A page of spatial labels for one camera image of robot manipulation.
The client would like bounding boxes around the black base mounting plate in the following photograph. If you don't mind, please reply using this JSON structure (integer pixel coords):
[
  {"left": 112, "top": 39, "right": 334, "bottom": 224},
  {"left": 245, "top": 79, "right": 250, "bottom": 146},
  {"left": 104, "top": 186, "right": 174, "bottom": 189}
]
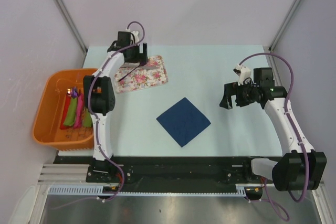
[{"left": 54, "top": 156, "right": 265, "bottom": 201}]

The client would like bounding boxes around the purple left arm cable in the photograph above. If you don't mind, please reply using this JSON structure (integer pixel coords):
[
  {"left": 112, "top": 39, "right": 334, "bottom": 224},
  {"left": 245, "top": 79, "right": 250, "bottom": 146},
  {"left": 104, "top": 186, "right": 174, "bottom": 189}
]
[{"left": 52, "top": 21, "right": 146, "bottom": 206}]

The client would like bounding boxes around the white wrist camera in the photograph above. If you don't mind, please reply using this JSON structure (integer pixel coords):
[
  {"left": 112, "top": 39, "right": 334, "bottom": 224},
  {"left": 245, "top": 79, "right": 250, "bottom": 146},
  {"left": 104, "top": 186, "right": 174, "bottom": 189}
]
[
  {"left": 233, "top": 65, "right": 251, "bottom": 86},
  {"left": 126, "top": 28, "right": 140, "bottom": 44}
]

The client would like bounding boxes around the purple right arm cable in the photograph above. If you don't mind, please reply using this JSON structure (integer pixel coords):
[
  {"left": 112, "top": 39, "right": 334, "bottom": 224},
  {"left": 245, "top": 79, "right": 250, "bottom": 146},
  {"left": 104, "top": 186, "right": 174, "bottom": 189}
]
[{"left": 237, "top": 52, "right": 310, "bottom": 222}]

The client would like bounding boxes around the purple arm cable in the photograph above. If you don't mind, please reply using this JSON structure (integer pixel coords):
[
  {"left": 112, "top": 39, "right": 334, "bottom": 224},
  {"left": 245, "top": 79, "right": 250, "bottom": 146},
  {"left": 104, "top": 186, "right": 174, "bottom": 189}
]
[
  {"left": 52, "top": 21, "right": 146, "bottom": 206},
  {"left": 237, "top": 52, "right": 310, "bottom": 222}
]

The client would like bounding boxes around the aluminium frame rail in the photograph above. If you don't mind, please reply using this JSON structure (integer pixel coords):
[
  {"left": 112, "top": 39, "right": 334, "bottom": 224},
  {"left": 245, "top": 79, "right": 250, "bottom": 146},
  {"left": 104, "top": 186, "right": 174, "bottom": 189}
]
[{"left": 37, "top": 163, "right": 91, "bottom": 185}]

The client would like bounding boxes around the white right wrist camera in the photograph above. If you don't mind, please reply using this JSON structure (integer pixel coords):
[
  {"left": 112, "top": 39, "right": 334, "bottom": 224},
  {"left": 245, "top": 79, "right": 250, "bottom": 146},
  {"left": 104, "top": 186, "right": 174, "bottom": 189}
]
[{"left": 233, "top": 65, "right": 251, "bottom": 86}]

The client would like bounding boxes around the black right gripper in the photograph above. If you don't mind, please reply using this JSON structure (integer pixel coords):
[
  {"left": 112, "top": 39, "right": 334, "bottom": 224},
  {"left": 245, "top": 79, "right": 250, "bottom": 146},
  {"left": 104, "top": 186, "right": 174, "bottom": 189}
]
[{"left": 219, "top": 79, "right": 259, "bottom": 109}]

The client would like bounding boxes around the white slotted cable duct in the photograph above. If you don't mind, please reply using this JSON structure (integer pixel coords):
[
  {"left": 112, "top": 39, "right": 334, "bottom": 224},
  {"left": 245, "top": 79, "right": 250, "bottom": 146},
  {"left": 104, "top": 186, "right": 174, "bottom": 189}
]
[{"left": 49, "top": 185, "right": 103, "bottom": 196}]

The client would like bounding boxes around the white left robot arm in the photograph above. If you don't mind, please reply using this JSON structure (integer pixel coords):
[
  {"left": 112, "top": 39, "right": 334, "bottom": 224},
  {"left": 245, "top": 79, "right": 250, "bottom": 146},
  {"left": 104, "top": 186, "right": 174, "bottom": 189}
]
[{"left": 83, "top": 29, "right": 148, "bottom": 162}]

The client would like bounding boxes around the dark blue paper napkin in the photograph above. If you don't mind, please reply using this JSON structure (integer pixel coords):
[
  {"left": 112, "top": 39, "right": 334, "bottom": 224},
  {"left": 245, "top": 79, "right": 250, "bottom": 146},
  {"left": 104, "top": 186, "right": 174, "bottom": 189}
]
[{"left": 156, "top": 98, "right": 211, "bottom": 147}]

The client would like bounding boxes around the silver table knife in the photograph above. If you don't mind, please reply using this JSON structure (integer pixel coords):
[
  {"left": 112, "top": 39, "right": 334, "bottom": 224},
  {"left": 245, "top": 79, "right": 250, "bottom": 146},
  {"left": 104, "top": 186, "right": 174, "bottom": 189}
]
[{"left": 140, "top": 65, "right": 160, "bottom": 70}]

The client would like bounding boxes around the red napkin roll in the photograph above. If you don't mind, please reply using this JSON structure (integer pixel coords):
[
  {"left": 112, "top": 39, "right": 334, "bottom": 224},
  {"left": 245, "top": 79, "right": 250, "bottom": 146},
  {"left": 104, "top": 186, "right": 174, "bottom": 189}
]
[{"left": 59, "top": 95, "right": 71, "bottom": 130}]

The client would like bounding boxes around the orange plastic basket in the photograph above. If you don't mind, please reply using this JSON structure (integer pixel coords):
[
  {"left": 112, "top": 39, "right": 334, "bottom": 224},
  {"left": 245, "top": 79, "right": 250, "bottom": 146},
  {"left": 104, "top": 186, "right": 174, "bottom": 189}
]
[{"left": 32, "top": 68, "right": 96, "bottom": 151}]

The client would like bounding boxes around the green napkin roll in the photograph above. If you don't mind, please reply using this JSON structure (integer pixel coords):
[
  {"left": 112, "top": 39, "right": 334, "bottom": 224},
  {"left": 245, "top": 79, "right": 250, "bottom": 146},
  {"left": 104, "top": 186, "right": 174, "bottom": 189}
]
[
  {"left": 63, "top": 98, "right": 78, "bottom": 127},
  {"left": 82, "top": 109, "right": 92, "bottom": 128}
]

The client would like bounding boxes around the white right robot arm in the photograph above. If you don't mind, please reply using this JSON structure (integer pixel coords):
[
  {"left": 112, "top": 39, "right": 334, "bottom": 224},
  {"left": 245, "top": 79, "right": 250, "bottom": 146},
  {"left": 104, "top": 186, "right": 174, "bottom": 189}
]
[{"left": 219, "top": 65, "right": 327, "bottom": 191}]

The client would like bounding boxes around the floral rectangular tray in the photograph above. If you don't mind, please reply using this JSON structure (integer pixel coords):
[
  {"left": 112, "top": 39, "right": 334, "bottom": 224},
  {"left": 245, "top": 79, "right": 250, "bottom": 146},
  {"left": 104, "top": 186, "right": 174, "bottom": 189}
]
[{"left": 114, "top": 55, "right": 169, "bottom": 93}]

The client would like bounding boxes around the pink napkin roll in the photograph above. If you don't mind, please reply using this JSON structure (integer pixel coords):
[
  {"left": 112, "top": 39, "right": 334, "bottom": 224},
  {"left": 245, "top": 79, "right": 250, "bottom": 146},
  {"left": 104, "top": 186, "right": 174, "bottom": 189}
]
[{"left": 73, "top": 93, "right": 84, "bottom": 129}]

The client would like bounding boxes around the purple metal spoon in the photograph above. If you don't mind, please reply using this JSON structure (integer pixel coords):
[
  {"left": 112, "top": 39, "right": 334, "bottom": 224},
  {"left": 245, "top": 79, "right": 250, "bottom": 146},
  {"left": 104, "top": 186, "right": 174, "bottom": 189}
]
[{"left": 118, "top": 64, "right": 145, "bottom": 82}]

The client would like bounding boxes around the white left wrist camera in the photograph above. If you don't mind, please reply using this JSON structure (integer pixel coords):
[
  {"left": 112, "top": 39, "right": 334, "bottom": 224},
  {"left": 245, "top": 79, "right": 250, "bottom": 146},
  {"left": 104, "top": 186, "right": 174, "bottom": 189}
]
[{"left": 126, "top": 28, "right": 140, "bottom": 44}]

